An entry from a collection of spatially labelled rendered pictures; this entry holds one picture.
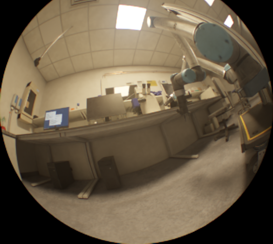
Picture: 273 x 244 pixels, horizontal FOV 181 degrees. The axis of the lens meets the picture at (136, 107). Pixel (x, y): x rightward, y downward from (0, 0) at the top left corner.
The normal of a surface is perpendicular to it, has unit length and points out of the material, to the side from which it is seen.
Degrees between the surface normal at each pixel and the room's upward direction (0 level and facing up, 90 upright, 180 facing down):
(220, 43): 95
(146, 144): 90
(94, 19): 180
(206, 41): 95
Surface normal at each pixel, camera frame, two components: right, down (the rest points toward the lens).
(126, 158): 0.20, -0.43
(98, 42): 0.28, 0.89
